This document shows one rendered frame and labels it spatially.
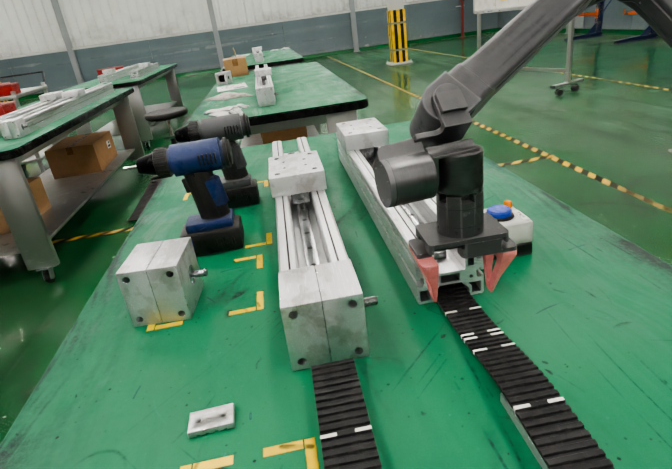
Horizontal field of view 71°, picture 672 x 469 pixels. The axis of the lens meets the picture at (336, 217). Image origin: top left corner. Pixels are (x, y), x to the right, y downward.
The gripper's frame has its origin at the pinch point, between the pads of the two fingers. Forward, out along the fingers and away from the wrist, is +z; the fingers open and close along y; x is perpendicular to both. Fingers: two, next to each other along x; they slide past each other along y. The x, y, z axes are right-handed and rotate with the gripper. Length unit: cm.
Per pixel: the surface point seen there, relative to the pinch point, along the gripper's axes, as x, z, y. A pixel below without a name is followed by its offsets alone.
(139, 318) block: -12.8, 3.2, 47.0
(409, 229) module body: -12.2, -4.2, 3.5
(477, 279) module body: -4.4, 1.8, -4.0
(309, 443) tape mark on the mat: 16.1, 4.2, 22.7
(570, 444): 24.8, 0.8, -0.1
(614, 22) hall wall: -980, 60, -730
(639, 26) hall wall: -904, 68, -732
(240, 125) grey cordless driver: -57, -15, 30
